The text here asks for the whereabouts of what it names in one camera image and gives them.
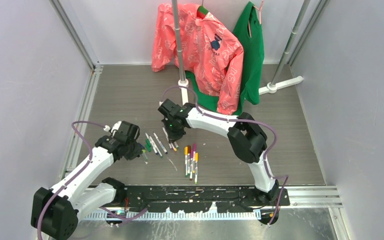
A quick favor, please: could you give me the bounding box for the clear pen cap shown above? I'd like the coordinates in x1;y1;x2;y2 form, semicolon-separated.
142;152;148;164

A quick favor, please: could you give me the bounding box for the green clip pen cap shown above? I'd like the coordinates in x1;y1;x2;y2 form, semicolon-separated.
145;139;152;152

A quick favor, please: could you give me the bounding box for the blue cap marker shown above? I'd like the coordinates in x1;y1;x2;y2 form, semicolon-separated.
162;126;173;150

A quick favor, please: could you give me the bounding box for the short yellow cap marker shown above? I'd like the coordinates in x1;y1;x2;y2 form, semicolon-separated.
194;152;199;184

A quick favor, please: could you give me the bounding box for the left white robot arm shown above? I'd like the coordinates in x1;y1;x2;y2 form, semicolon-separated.
30;121;143;240

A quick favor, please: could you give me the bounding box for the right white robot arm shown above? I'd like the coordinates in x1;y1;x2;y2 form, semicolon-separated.
158;99;281;206

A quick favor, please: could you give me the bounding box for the brown cap marker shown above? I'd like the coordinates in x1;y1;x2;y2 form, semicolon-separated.
186;145;192;176

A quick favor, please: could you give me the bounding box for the lower magenta cap marker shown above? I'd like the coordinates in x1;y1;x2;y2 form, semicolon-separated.
189;152;194;181

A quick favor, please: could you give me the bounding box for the left rack pole with foot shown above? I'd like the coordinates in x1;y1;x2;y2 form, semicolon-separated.
171;0;189;105

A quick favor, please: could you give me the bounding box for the rack pole with foot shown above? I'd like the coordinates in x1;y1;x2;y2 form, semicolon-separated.
258;0;311;96
171;0;189;105

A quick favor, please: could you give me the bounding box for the pink patterned jacket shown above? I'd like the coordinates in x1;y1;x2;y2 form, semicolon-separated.
151;3;244;115

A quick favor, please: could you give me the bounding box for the right rack pole with foot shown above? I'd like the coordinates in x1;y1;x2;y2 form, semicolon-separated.
258;0;311;96

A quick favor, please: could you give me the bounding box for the green garment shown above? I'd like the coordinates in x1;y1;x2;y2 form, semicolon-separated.
186;1;265;115

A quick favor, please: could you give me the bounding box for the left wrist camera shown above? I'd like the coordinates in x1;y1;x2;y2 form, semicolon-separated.
103;121;122;135

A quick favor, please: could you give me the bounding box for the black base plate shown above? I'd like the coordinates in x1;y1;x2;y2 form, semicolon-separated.
94;184;291;215

